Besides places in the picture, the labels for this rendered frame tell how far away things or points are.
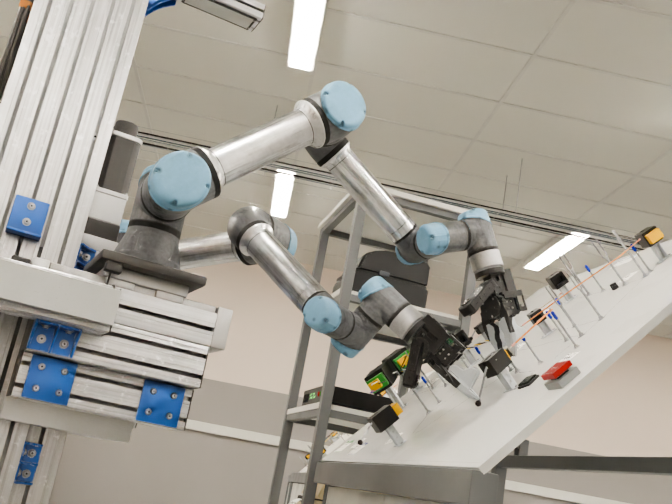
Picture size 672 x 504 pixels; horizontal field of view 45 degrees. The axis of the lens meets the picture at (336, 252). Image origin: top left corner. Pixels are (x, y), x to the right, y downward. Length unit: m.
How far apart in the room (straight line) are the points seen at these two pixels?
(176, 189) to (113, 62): 0.51
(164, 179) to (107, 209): 0.41
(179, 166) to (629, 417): 9.14
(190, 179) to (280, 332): 7.88
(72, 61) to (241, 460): 7.62
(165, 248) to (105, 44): 0.57
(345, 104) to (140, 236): 0.54
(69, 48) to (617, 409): 9.03
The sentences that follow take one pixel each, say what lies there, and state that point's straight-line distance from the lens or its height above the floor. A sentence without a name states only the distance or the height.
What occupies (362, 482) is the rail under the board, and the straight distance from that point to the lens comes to 2.18.
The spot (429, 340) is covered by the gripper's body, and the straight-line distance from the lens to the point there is 1.87.
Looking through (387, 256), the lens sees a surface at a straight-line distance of 2.97.
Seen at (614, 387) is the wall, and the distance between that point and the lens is 10.43.
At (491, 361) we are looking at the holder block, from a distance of 1.89.
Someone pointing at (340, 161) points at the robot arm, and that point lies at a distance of 1.99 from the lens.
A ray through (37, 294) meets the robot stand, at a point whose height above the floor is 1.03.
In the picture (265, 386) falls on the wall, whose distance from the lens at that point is 9.41.
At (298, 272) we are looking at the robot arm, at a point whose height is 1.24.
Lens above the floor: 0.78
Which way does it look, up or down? 16 degrees up
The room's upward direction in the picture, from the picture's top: 11 degrees clockwise
